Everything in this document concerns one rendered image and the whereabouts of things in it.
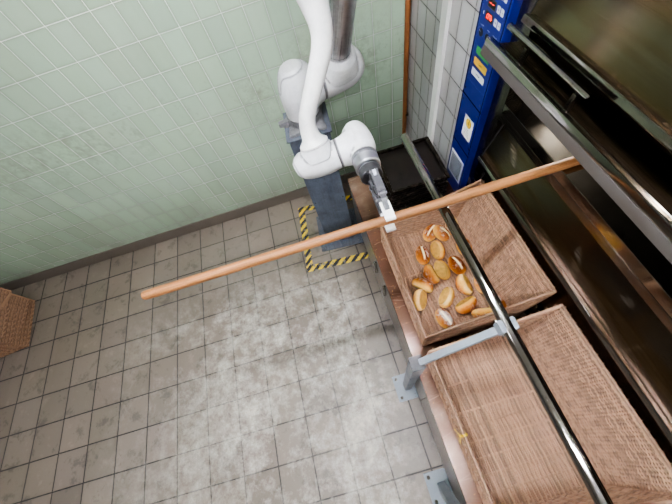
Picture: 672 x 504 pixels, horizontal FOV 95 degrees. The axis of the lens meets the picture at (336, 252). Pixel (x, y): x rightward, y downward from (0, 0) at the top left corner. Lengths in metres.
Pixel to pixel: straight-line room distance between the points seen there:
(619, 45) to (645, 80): 0.10
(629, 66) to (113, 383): 2.88
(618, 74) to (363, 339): 1.65
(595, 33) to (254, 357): 2.10
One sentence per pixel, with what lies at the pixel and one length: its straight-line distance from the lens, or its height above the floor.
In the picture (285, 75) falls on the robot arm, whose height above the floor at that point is 1.26.
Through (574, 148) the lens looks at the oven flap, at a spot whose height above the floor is 1.41.
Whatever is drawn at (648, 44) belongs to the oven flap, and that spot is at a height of 1.54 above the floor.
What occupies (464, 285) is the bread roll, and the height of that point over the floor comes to 0.65.
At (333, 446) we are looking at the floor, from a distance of 2.02.
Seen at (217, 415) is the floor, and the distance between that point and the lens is 2.26.
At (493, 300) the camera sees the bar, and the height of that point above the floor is 1.17.
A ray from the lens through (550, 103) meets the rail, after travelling 0.92.
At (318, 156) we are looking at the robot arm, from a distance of 1.08.
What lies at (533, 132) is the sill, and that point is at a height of 1.18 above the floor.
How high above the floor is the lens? 1.99
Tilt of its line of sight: 61 degrees down
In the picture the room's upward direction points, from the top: 20 degrees counter-clockwise
